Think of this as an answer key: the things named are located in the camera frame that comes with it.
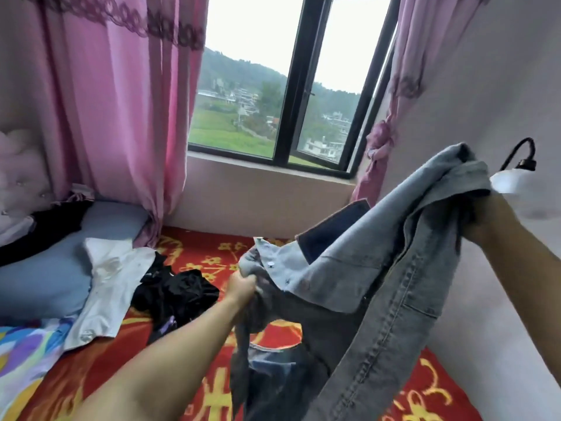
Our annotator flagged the person's left hand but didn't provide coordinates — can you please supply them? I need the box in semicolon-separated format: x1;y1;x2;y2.
223;269;259;310

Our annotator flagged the person's right hand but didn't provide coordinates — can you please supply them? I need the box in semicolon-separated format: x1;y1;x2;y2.
462;192;501;251

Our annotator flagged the light blue denim jacket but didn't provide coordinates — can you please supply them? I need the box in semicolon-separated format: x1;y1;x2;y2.
230;142;494;421

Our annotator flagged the pile of mixed clothes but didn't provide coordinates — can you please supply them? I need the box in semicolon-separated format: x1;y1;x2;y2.
0;195;222;351

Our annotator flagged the person's left forearm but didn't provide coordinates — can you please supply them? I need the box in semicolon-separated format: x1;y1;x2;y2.
70;294;251;421

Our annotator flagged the person's right forearm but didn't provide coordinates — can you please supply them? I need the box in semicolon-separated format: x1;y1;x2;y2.
482;195;561;387

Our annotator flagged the red and yellow blanket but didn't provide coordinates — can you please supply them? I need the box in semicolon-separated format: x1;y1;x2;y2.
0;225;483;421

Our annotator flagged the narrow pink curtain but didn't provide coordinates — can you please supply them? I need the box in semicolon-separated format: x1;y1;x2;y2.
351;0;494;209

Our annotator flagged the pale blue pillow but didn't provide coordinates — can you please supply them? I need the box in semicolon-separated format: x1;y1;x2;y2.
0;201;152;328

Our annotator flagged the dark framed window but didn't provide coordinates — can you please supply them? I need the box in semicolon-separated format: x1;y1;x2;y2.
186;0;403;181

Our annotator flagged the blue patterned pillow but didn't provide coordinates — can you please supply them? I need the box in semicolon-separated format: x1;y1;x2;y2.
0;315;78;417

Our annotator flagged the wide pink curtain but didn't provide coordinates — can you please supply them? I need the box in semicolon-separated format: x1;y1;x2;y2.
18;0;212;249

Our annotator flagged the white tufted headboard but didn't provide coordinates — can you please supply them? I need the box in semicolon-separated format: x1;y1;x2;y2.
0;127;56;218

